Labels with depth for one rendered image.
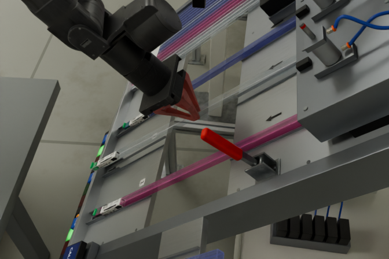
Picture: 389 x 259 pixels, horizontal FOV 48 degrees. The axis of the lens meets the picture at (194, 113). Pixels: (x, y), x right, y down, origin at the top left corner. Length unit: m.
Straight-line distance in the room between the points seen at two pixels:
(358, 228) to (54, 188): 1.21
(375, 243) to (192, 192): 0.90
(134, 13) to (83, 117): 1.47
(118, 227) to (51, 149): 1.22
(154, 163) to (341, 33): 0.42
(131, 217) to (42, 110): 0.60
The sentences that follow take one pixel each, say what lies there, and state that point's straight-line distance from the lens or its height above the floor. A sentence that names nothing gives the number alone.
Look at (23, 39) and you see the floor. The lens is 2.60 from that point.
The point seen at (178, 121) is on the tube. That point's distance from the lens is 0.78.
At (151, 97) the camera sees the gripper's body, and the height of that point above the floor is 1.00.
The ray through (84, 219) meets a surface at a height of 0.73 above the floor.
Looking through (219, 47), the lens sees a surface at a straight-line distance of 1.72.
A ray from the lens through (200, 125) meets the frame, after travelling 1.57.
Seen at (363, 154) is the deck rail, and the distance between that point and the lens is 0.49.
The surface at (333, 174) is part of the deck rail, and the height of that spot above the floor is 1.10.
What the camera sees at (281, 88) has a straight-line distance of 0.66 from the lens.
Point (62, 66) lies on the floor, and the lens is 2.35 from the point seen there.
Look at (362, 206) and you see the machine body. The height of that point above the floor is 0.62.
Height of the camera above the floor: 1.50
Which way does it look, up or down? 48 degrees down
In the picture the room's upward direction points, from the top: straight up
